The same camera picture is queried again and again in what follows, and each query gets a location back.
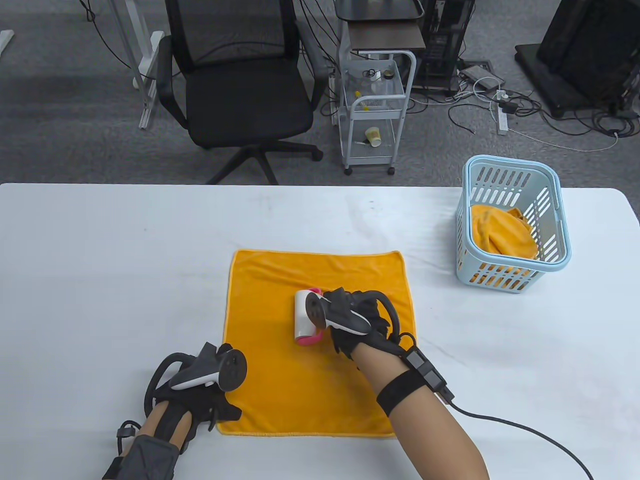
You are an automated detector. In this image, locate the person's left hand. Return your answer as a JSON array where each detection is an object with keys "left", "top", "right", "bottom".
[{"left": 150, "top": 341, "right": 248, "bottom": 451}]

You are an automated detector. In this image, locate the person's right hand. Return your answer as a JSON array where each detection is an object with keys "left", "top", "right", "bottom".
[{"left": 322, "top": 287, "right": 403, "bottom": 371}]

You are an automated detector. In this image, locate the pink lint roller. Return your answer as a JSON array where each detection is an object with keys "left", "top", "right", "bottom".
[{"left": 293, "top": 287, "right": 323, "bottom": 347}]

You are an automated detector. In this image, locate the person's left forearm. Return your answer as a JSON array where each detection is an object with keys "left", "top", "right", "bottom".
[{"left": 102, "top": 400, "right": 198, "bottom": 480}]

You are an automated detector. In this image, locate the person's right forearm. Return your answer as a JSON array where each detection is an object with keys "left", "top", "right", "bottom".
[{"left": 350, "top": 342, "right": 491, "bottom": 480}]

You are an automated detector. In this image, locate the black and white hand controller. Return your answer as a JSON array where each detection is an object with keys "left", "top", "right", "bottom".
[
  {"left": 144, "top": 341, "right": 248, "bottom": 418},
  {"left": 305, "top": 287, "right": 403, "bottom": 346}
]

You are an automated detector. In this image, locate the light blue plastic basket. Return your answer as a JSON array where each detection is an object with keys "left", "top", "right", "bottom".
[{"left": 456, "top": 155, "right": 572, "bottom": 294}]

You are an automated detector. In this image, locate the white rolling cart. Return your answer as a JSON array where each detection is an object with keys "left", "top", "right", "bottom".
[{"left": 338, "top": 50, "right": 417, "bottom": 176}]

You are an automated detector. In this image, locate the black office chair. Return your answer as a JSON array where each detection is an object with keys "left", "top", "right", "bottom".
[{"left": 156, "top": 0, "right": 325, "bottom": 186}]

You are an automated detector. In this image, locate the white power strip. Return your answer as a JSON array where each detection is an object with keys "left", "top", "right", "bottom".
[{"left": 496, "top": 89, "right": 510, "bottom": 136}]

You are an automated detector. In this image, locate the grey power adapter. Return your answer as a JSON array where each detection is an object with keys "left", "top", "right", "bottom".
[{"left": 460, "top": 65, "right": 506, "bottom": 92}]

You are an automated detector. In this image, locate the black computer tower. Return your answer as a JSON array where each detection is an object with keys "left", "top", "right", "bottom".
[{"left": 412, "top": 0, "right": 476, "bottom": 96}]

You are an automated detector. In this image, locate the brown shelf board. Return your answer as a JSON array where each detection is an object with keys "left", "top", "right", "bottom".
[{"left": 347, "top": 21, "right": 427, "bottom": 51}]

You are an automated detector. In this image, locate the black tray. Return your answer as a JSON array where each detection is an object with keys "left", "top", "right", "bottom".
[{"left": 334, "top": 0, "right": 425, "bottom": 22}]

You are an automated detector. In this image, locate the white desk leg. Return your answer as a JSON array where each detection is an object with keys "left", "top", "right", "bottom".
[{"left": 107, "top": 0, "right": 166, "bottom": 130}]

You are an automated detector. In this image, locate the black display stand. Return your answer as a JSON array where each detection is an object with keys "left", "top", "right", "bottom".
[{"left": 515, "top": 0, "right": 640, "bottom": 119}]

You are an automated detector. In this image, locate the black wrist camera strap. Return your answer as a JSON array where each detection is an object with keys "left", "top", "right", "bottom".
[
  {"left": 102, "top": 420, "right": 181, "bottom": 480},
  {"left": 376, "top": 347, "right": 456, "bottom": 416}
]

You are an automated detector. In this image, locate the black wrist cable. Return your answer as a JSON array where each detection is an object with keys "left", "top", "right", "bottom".
[{"left": 447, "top": 397, "right": 596, "bottom": 480}]

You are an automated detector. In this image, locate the white floor cable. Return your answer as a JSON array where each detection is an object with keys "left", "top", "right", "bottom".
[{"left": 507, "top": 127, "right": 621, "bottom": 152}]

